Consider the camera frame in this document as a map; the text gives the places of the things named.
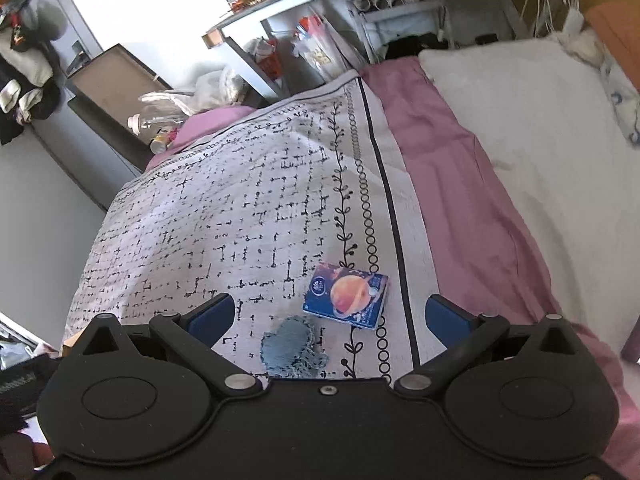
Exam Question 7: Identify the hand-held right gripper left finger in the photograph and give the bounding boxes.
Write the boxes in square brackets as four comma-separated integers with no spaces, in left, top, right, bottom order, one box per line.
[75,293,264,402]

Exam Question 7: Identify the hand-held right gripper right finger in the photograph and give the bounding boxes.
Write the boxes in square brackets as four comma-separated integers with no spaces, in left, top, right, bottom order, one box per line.
[394,294,583,402]

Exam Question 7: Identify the blue fluffy plush toy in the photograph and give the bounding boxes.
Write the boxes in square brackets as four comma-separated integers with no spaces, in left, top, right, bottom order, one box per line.
[259,315,329,379]

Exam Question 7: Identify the white printed blanket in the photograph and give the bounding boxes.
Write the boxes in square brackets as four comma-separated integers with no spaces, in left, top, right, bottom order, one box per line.
[61,76,441,381]

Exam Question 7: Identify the clear plastic bottle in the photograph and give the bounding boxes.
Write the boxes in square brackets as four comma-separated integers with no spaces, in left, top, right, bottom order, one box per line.
[127,105,187,137]

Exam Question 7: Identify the white plastic bags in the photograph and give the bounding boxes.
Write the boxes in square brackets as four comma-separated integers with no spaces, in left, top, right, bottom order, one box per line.
[139,66,248,116]

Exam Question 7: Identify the red plastic bag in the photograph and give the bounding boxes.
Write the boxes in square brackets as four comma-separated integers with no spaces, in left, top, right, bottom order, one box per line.
[245,37,283,81]

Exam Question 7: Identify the pale floral duvet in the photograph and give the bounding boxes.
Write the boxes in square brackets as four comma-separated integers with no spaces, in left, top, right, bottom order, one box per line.
[547,10,640,150]

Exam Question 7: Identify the printed clear plastic bag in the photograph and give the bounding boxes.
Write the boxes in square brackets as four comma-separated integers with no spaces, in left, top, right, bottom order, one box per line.
[292,7,361,83]

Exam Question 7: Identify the hanging clothes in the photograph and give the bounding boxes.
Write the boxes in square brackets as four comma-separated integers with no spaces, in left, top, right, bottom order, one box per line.
[0,0,69,147]

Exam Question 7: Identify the orange pillow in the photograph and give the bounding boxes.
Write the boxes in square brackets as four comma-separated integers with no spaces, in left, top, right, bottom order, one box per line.
[584,2,640,92]

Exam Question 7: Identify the dark door handle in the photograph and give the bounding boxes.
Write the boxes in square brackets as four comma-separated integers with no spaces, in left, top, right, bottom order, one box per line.
[69,40,92,75]

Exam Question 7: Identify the white wire cart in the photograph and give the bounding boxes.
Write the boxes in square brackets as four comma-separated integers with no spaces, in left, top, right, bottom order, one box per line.
[346,0,457,63]

